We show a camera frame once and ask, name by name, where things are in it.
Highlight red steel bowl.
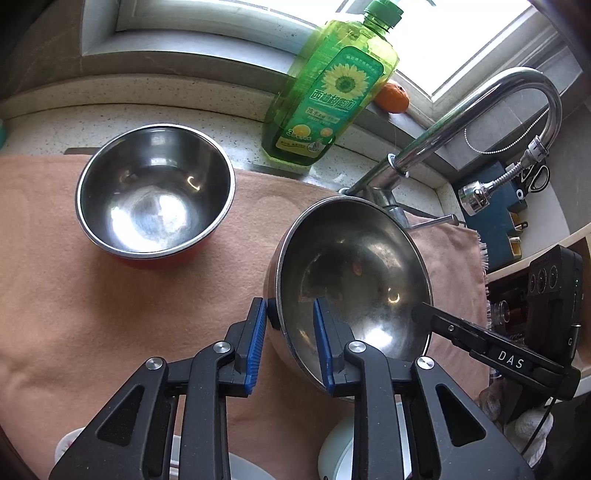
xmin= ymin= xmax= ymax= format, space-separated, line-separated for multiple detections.
xmin=75 ymin=124 xmax=236 ymax=271

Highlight orange fruit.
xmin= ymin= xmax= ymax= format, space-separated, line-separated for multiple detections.
xmin=374 ymin=82 xmax=410 ymax=114

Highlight pink towel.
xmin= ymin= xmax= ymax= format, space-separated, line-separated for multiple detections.
xmin=0 ymin=154 xmax=490 ymax=480

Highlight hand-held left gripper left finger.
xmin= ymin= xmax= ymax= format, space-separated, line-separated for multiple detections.
xmin=48 ymin=298 xmax=269 ymax=480

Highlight small light blue bowl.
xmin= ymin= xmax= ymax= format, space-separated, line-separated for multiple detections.
xmin=318 ymin=399 xmax=416 ymax=480

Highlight large steel bowl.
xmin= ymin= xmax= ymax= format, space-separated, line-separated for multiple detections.
xmin=263 ymin=195 xmax=433 ymax=402

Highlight light blue flowered plate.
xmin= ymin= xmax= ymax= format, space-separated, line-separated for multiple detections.
xmin=54 ymin=427 xmax=271 ymax=480

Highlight chrome faucet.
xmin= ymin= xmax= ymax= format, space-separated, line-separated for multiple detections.
xmin=337 ymin=67 xmax=563 ymax=232

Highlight black handled scissors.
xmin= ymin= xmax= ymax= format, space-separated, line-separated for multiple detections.
xmin=515 ymin=164 xmax=551 ymax=200

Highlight chrome flexible sprayer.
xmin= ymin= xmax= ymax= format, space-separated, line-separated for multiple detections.
xmin=458 ymin=134 xmax=550 ymax=217

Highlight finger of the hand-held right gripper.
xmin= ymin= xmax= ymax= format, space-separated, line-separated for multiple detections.
xmin=411 ymin=302 xmax=581 ymax=402

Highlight person's right hand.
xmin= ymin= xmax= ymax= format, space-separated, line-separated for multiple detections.
xmin=503 ymin=406 xmax=555 ymax=462

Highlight white framed window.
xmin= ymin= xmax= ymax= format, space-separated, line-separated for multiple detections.
xmin=81 ymin=0 xmax=583 ymax=102

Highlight green dish soap bottle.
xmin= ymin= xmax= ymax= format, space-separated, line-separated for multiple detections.
xmin=261 ymin=0 xmax=404 ymax=176

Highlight beige shelf board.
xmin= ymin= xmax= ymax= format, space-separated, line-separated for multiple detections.
xmin=485 ymin=230 xmax=591 ymax=282

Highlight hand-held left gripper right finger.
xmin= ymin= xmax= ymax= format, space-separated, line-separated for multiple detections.
xmin=313 ymin=298 xmax=536 ymax=480

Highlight blue knife holder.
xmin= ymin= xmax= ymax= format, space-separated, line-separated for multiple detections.
xmin=464 ymin=159 xmax=529 ymax=273

